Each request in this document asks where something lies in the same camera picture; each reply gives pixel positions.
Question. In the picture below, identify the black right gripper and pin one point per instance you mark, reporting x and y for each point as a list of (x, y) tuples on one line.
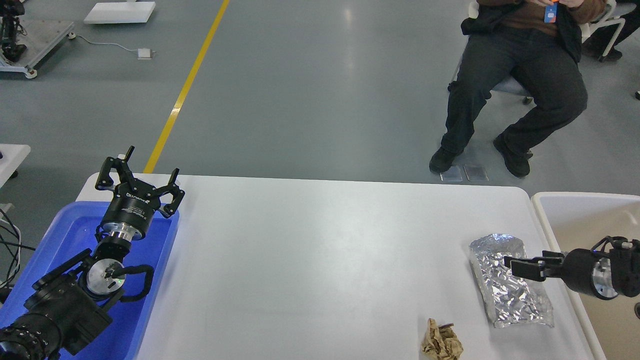
[(583, 271)]

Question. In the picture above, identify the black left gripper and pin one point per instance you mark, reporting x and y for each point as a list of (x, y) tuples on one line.
[(127, 210)]

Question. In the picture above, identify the silver foil bag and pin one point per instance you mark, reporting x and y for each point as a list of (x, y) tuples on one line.
[(508, 300)]

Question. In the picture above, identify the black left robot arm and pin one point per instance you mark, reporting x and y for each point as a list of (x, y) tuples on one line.
[(70, 305)]

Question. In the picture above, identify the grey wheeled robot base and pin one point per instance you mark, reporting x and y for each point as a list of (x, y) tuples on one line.
[(25, 43)]

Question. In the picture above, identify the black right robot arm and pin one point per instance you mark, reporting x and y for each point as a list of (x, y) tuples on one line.
[(625, 262)]

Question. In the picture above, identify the beige plastic bin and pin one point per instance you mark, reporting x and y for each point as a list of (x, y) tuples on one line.
[(579, 220)]

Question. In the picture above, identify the right metal floor plate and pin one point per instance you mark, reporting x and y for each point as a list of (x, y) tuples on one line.
[(475, 173)]

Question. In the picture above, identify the metal floor plate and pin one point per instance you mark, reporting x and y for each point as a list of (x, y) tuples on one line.
[(453, 175), (475, 173)]

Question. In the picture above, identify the left metal floor plate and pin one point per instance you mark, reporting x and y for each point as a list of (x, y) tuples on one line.
[(453, 175)]

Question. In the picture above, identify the crumpled brown paper ball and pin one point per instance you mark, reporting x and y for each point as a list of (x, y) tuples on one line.
[(440, 342)]

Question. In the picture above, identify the white side table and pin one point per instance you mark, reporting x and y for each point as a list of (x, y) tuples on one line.
[(12, 157)]

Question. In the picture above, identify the white flat board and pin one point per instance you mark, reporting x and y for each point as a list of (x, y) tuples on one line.
[(124, 12)]

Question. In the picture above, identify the seated person in black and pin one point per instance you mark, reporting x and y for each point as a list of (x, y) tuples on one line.
[(510, 38)]

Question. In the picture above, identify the blue id badge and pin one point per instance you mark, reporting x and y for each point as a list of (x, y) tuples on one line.
[(551, 13)]

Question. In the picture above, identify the white power adapter with cable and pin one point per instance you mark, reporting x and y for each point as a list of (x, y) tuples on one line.
[(141, 53)]

